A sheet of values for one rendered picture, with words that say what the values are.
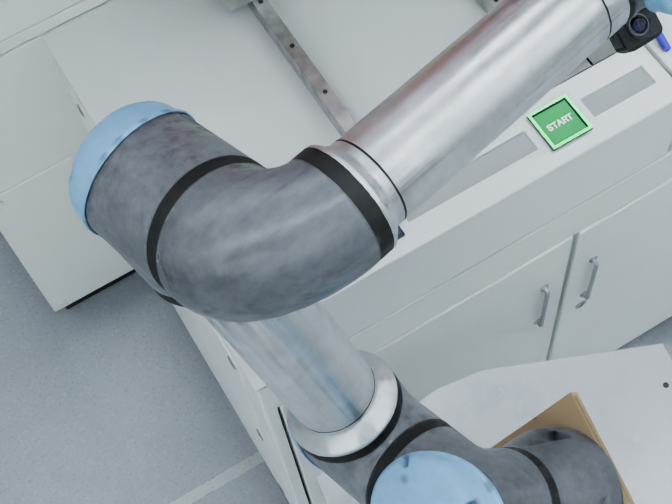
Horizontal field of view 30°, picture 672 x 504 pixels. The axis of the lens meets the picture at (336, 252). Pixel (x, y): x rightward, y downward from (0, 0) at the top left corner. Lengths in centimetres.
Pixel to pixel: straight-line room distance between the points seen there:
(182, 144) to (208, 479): 150
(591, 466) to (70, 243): 125
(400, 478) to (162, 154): 42
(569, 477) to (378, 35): 74
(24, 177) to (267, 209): 125
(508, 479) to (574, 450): 12
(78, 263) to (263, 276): 151
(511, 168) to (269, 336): 51
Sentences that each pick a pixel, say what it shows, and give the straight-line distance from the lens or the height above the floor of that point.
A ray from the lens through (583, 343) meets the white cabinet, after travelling 217.
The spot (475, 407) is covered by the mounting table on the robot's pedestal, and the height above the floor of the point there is 82.
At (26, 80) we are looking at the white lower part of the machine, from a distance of 190.
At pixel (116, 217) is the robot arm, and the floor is 145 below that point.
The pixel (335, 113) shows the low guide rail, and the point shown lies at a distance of 165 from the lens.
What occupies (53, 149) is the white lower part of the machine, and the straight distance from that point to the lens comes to 205.
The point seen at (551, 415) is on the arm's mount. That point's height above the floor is 97.
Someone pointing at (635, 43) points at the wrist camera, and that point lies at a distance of 126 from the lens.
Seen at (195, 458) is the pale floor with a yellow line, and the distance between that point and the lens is 238.
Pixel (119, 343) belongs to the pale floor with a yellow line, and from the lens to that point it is 249.
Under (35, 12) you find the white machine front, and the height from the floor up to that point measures 87.
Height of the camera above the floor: 224
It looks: 64 degrees down
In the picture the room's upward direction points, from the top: 9 degrees counter-clockwise
